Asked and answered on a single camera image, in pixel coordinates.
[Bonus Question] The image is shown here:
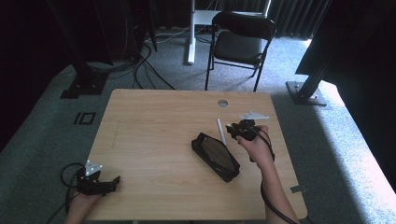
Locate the left hand-held gripper cable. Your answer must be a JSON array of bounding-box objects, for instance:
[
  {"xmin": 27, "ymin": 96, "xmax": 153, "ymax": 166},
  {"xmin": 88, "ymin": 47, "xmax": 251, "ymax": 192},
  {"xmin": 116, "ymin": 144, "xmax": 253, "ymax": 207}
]
[{"xmin": 46, "ymin": 162, "xmax": 86, "ymax": 224}]

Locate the hand-held gripper cable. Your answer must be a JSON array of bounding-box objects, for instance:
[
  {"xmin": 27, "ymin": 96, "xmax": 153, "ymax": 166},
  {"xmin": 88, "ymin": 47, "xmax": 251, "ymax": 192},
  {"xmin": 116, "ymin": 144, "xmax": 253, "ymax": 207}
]
[
  {"xmin": 248, "ymin": 126, "xmax": 300, "ymax": 224},
  {"xmin": 46, "ymin": 162, "xmax": 86, "ymax": 224}
]

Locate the person's left hand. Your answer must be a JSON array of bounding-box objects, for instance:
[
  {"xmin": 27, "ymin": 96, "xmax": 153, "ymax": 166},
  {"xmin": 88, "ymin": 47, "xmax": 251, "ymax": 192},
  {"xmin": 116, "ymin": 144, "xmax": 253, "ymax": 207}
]
[{"xmin": 68, "ymin": 191, "xmax": 103, "ymax": 217}]

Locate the person's right hand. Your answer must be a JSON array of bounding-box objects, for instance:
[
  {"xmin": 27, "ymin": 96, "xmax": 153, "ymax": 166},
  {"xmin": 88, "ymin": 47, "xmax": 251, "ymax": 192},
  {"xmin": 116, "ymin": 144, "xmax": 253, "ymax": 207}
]
[{"xmin": 235, "ymin": 124, "xmax": 276, "ymax": 172}]

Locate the white pen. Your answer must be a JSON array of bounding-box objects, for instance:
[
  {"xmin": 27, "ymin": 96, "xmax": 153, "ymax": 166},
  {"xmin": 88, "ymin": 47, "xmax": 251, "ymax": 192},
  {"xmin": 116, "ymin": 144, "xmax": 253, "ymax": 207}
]
[{"xmin": 216, "ymin": 118, "xmax": 229, "ymax": 147}]

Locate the bundle of floor cables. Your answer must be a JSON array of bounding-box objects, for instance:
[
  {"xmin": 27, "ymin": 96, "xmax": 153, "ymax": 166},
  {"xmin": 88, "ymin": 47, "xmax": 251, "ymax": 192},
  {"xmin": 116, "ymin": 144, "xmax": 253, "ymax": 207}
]
[{"xmin": 87, "ymin": 18, "xmax": 216, "ymax": 91}]

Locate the black pencil case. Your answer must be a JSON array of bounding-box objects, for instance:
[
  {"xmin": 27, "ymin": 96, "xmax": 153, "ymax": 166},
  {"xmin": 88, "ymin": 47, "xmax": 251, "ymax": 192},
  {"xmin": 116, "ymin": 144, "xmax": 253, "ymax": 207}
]
[{"xmin": 191, "ymin": 132, "xmax": 241, "ymax": 184}]

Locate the black folding chair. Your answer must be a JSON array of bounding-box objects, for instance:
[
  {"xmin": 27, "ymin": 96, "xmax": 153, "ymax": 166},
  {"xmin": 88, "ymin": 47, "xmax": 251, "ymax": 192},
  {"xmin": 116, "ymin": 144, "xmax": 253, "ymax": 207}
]
[{"xmin": 204, "ymin": 10, "xmax": 277, "ymax": 92}]

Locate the right hand-held gripper cable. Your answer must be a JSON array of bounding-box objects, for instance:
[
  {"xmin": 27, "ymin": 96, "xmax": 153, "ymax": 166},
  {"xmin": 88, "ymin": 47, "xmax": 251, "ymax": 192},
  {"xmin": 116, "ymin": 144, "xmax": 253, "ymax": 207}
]
[{"xmin": 248, "ymin": 126, "xmax": 300, "ymax": 224}]

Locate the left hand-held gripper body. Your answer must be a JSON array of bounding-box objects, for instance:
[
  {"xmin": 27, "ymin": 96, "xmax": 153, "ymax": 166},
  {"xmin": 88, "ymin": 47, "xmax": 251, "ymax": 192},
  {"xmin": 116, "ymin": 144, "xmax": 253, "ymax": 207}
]
[{"xmin": 76, "ymin": 160, "xmax": 105, "ymax": 197}]

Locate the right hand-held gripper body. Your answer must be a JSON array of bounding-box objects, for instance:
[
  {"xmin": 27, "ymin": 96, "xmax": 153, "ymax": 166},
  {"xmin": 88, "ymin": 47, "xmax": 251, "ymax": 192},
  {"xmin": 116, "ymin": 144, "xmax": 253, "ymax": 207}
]
[{"xmin": 237, "ymin": 111, "xmax": 270, "ymax": 142}]

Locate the black metal stand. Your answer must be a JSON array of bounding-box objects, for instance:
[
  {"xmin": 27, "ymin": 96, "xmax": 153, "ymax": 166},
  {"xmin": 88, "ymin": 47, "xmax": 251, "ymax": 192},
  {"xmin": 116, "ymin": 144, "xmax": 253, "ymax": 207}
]
[
  {"xmin": 285, "ymin": 46, "xmax": 335, "ymax": 107},
  {"xmin": 46, "ymin": 0, "xmax": 110, "ymax": 100}
]

